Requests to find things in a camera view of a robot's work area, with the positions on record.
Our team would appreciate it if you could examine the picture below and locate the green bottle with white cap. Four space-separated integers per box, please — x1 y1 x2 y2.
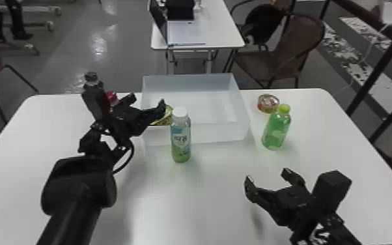
169 106 193 164

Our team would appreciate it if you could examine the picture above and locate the black cable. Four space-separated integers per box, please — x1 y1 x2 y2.
111 141 135 174

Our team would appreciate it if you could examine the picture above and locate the black chair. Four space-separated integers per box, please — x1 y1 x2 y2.
229 0 298 53

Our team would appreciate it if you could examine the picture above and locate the white side table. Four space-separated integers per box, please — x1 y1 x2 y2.
149 0 246 75

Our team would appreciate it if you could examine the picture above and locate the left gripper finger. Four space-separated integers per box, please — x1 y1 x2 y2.
132 118 160 137
137 98 168 121

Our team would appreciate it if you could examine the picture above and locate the laptop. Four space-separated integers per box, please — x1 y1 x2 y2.
148 0 207 48

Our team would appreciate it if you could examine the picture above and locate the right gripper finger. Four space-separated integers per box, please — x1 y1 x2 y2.
280 167 307 192
243 175 270 208

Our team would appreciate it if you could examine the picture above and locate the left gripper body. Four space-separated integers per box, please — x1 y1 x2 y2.
107 92 150 139

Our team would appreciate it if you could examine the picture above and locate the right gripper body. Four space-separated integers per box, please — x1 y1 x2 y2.
260 184 317 235

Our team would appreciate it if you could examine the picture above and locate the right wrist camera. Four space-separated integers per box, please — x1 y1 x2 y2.
310 169 354 216

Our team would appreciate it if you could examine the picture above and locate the white cable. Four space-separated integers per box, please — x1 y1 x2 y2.
331 23 390 97

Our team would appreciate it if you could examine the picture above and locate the clear box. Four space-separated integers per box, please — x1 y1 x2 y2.
141 72 252 147

